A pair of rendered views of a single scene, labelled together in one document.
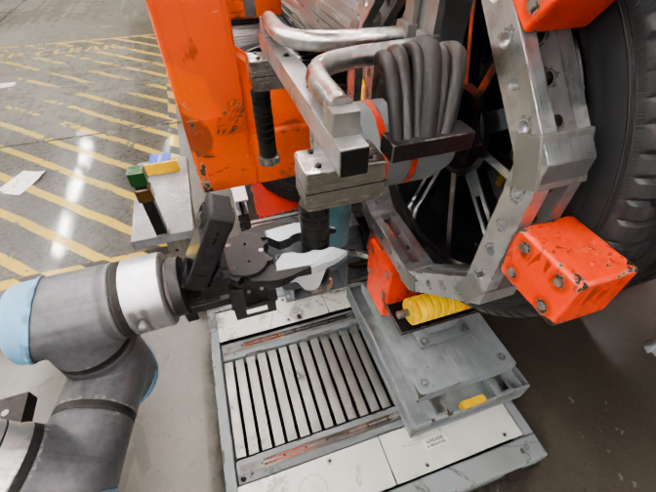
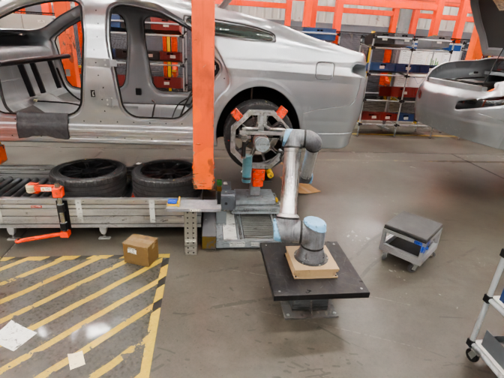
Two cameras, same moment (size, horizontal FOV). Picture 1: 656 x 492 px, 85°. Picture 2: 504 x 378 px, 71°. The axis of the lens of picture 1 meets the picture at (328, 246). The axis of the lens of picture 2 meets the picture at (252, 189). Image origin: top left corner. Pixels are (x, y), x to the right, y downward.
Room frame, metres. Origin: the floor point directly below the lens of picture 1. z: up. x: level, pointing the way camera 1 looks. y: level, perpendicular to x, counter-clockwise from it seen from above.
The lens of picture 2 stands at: (0.02, 2.96, 1.68)
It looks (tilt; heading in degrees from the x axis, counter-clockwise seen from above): 23 degrees down; 281
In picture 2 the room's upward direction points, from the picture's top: 3 degrees clockwise
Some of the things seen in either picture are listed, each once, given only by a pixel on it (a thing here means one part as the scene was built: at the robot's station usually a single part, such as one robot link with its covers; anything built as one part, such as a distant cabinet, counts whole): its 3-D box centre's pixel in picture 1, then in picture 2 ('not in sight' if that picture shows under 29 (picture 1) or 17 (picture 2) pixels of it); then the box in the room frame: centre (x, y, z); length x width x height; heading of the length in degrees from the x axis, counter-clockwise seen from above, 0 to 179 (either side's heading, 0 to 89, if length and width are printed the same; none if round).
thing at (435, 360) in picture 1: (438, 299); (254, 185); (0.61, -0.32, 0.32); 0.40 x 0.30 x 0.28; 18
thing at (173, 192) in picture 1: (163, 196); (194, 205); (0.95, 0.54, 0.44); 0.43 x 0.17 x 0.03; 18
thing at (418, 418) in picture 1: (426, 335); (253, 202); (0.61, -0.32, 0.13); 0.50 x 0.36 x 0.10; 18
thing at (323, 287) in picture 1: (315, 244); not in sight; (0.33, 0.02, 0.83); 0.04 x 0.04 x 0.16
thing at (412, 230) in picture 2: not in sight; (410, 241); (-0.85, 0.11, 0.17); 0.43 x 0.36 x 0.34; 58
